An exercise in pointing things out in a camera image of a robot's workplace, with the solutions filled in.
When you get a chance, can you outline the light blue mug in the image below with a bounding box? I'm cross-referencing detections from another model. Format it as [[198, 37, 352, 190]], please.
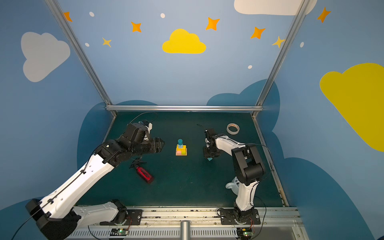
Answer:
[[225, 177, 240, 195]]

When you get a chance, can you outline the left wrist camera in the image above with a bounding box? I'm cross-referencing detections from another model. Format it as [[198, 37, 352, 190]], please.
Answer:
[[123, 120, 153, 143]]

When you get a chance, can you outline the left circuit board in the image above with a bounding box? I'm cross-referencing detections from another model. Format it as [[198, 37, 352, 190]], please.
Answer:
[[110, 228, 130, 238]]

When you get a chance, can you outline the right circuit board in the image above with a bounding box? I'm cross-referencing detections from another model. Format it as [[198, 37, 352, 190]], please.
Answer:
[[236, 228, 254, 240]]

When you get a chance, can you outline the aluminium front rail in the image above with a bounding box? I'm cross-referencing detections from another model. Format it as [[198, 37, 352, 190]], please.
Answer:
[[67, 207, 309, 240]]

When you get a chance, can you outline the white tape roll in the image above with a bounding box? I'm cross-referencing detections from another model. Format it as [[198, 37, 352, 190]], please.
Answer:
[[227, 123, 240, 135]]

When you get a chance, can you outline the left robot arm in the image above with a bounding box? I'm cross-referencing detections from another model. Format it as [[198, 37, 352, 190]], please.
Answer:
[[26, 138, 165, 240]]

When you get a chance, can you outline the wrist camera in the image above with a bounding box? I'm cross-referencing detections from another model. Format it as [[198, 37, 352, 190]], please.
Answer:
[[123, 120, 153, 143], [205, 129, 217, 145]]

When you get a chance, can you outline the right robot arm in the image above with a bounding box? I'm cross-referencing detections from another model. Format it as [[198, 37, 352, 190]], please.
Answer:
[[203, 130, 266, 222]]

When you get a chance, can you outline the grey camera pole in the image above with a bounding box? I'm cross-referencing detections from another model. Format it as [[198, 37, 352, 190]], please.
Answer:
[[180, 221, 191, 240]]

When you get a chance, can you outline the circuit board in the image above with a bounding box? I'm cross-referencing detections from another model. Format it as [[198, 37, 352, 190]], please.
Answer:
[[236, 228, 254, 240], [110, 228, 130, 238]]

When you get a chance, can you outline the aluminium cage frame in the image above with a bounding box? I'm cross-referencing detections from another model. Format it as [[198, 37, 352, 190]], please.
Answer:
[[44, 0, 311, 119]]

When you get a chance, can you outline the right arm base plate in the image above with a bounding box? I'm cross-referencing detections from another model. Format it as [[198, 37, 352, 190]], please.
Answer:
[[217, 208, 261, 225]]

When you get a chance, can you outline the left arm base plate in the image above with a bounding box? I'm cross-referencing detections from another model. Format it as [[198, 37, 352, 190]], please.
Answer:
[[111, 209, 143, 226]]

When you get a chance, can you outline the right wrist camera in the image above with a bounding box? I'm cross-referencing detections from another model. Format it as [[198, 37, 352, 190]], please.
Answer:
[[205, 129, 217, 145]]

